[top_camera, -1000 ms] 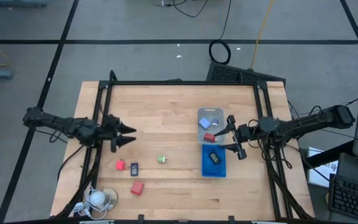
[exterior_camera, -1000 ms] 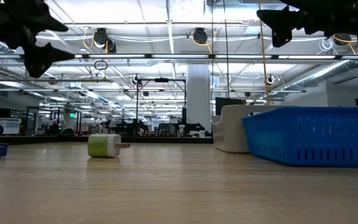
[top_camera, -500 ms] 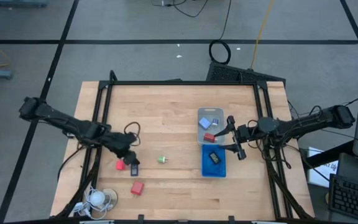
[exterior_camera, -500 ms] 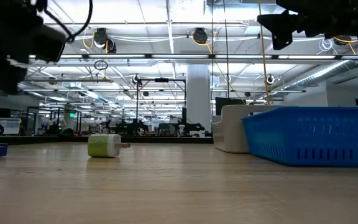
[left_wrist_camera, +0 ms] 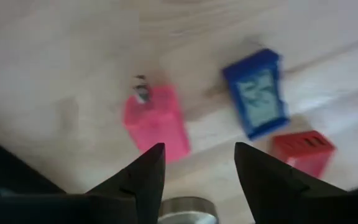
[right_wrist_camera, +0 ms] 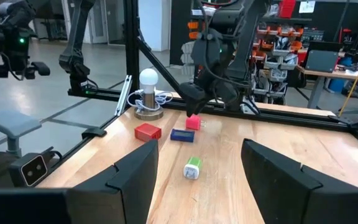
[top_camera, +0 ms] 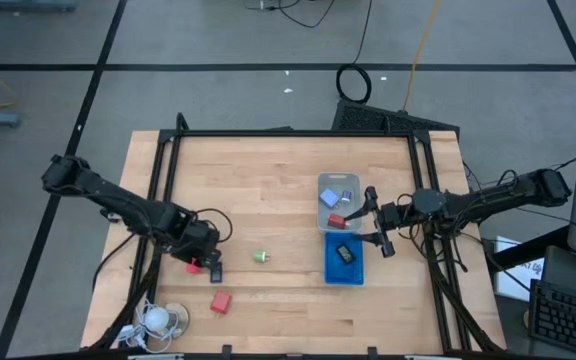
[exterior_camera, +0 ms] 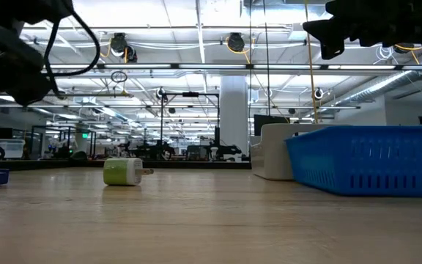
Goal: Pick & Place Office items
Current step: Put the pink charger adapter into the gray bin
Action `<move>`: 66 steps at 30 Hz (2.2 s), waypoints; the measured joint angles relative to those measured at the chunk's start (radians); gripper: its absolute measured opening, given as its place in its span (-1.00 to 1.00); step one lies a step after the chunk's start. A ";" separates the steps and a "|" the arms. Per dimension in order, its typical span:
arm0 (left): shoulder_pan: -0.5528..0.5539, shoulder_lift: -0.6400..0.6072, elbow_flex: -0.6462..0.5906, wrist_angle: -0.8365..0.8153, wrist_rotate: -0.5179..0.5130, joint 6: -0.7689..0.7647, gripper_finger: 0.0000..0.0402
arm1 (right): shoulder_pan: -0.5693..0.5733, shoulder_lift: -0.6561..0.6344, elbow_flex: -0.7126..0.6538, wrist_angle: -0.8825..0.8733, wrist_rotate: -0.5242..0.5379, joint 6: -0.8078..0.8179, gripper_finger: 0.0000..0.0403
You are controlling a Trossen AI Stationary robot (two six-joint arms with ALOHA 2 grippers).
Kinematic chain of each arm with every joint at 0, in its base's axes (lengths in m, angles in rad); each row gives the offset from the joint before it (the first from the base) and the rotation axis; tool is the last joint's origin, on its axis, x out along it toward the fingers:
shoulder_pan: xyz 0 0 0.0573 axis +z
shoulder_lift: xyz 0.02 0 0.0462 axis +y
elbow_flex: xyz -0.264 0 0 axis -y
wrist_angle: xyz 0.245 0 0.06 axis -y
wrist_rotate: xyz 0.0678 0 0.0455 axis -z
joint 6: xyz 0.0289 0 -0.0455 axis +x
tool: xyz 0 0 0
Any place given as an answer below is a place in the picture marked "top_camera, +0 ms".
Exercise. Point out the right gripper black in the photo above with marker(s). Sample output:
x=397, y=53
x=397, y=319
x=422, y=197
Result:
x=395, y=217

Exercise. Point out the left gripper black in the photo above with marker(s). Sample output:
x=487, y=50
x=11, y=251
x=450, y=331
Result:
x=198, y=240

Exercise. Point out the small red charger cube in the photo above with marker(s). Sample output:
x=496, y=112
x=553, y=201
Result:
x=194, y=269
x=337, y=221

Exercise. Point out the dark blue rectangular case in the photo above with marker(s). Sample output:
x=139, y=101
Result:
x=216, y=274

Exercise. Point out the white purple charger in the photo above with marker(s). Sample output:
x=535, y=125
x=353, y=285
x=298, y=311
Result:
x=346, y=195

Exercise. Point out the large red charger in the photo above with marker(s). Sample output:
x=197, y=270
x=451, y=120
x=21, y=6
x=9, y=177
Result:
x=221, y=302

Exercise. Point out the lavender charger cube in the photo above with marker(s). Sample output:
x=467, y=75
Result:
x=329, y=198

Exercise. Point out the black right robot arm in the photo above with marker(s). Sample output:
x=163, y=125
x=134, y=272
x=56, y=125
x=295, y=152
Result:
x=498, y=197

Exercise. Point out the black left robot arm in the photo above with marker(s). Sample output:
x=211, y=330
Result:
x=118, y=202

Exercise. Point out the grey plastic bin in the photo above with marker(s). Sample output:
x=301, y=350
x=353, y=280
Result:
x=355, y=212

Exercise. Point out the small black device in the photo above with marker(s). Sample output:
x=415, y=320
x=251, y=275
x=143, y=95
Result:
x=345, y=254

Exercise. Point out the green white USB charger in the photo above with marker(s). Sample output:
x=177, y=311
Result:
x=260, y=257

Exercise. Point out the blue plastic basket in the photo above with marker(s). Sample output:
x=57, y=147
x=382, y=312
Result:
x=335, y=272

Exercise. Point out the white bulb lamp wooden base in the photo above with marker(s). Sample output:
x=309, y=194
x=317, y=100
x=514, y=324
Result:
x=157, y=318

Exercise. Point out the black table edge clamp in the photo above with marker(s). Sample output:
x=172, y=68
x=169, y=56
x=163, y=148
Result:
x=372, y=352
x=226, y=351

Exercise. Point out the black perforated computer case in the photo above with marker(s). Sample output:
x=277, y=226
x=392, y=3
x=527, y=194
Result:
x=368, y=117

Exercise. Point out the silver aluminium bar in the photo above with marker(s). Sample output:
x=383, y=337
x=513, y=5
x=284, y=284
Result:
x=433, y=357
x=155, y=357

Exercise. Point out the white paper sheet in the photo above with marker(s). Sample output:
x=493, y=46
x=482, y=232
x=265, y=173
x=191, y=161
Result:
x=513, y=285

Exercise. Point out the black desk bar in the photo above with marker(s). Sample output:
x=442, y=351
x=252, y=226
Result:
x=528, y=250

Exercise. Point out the black keyboard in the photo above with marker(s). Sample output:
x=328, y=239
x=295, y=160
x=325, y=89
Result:
x=568, y=320

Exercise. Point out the black aluminium table frame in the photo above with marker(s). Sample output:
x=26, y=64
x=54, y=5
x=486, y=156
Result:
x=293, y=133

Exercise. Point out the black frame corner hook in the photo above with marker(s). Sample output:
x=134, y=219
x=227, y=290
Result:
x=180, y=116

